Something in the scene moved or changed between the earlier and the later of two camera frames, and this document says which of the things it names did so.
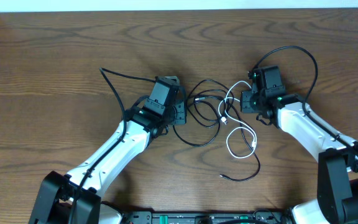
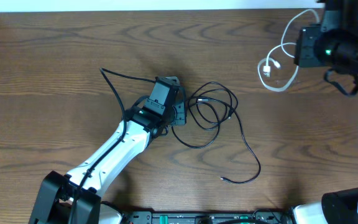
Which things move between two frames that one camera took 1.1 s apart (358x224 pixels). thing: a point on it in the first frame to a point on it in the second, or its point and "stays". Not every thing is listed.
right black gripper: x=245 y=107 to x=305 y=56
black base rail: x=206 y=218 stays
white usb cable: x=225 y=122 to x=266 y=69
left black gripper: x=182 y=105 stays
